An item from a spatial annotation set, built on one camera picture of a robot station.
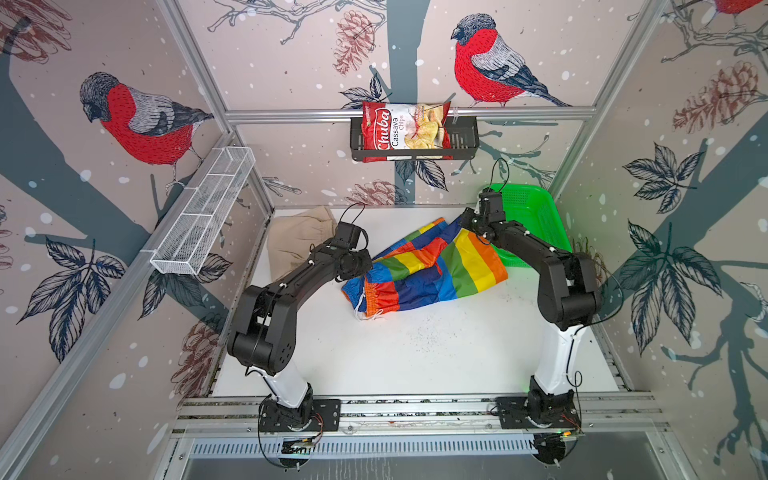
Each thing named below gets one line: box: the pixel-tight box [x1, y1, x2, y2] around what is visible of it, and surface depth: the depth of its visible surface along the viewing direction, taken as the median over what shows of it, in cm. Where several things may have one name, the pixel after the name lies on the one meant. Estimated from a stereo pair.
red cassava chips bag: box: [361, 101, 454, 163], surface depth 90 cm
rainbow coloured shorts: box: [342, 215, 509, 317], surface depth 96 cm
